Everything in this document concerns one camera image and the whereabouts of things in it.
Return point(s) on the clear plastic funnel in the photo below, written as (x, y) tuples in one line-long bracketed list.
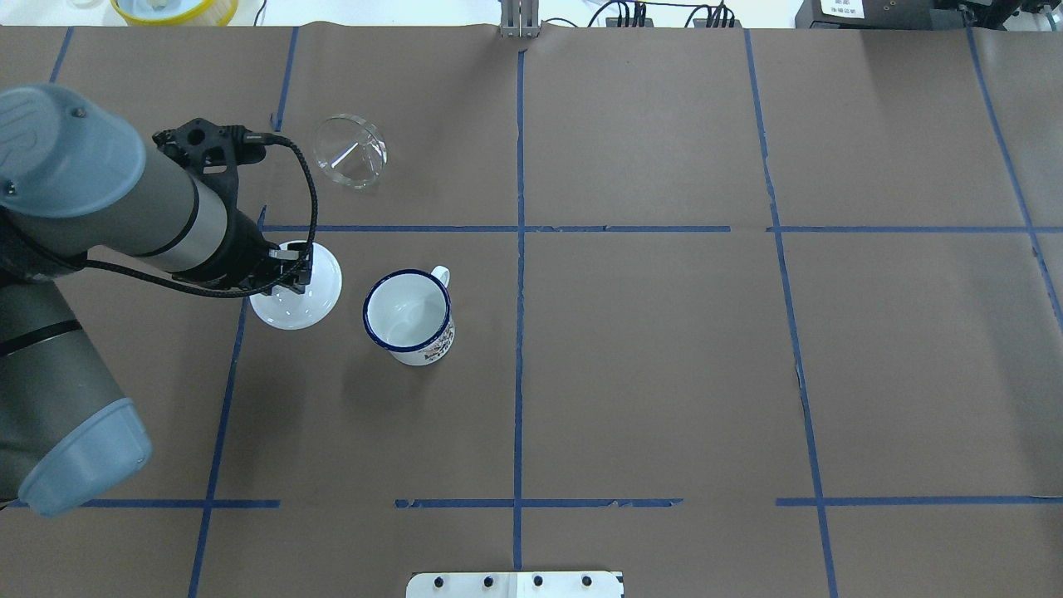
[(350, 151)]

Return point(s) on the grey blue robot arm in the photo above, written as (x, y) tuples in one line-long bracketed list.
[(81, 189)]

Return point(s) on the black equipment box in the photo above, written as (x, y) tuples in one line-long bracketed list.
[(929, 15)]

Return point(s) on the white enamel mug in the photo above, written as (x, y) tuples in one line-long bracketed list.
[(409, 313)]

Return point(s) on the aluminium frame post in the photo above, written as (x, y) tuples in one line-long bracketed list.
[(520, 18)]

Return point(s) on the black power strip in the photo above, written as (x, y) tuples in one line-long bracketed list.
[(675, 14)]

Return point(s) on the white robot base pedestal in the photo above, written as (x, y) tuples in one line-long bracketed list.
[(517, 584)]

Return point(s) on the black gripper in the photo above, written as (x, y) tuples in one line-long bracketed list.
[(243, 247)]

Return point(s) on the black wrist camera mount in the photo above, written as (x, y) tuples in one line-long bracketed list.
[(212, 153)]

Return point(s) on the yellow rimmed bowl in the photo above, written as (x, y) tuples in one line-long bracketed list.
[(176, 13)]

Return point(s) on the white enamel mug lid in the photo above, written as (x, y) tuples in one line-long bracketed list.
[(286, 310)]

